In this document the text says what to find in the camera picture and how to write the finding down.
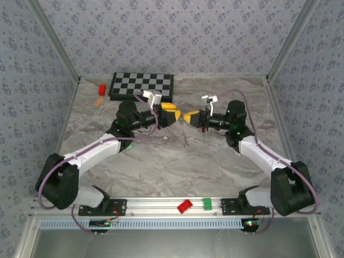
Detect slotted light blue cable duct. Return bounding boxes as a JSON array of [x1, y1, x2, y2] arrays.
[[39, 218, 248, 230]]

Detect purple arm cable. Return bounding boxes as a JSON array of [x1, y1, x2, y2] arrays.
[[216, 89, 320, 235], [37, 92, 159, 236]]

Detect black and grey chessboard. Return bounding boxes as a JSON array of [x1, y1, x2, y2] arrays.
[[108, 71, 175, 102]]

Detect red toy brick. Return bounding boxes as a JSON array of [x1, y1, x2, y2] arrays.
[[177, 199, 194, 214]]

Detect aluminium corner post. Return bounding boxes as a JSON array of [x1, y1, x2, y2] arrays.
[[25, 0, 82, 83], [266, 0, 321, 83]]

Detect grey metal panel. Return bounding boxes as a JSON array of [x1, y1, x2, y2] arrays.
[[32, 228, 320, 258]]

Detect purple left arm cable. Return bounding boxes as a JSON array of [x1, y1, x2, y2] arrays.
[[37, 92, 159, 236]]

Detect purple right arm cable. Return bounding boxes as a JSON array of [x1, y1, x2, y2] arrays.
[[216, 89, 320, 235]]

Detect aluminium side rail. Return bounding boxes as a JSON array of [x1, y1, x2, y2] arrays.
[[15, 79, 81, 258], [264, 79, 333, 258]]

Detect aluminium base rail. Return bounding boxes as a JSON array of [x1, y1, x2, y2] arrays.
[[29, 197, 322, 217]]

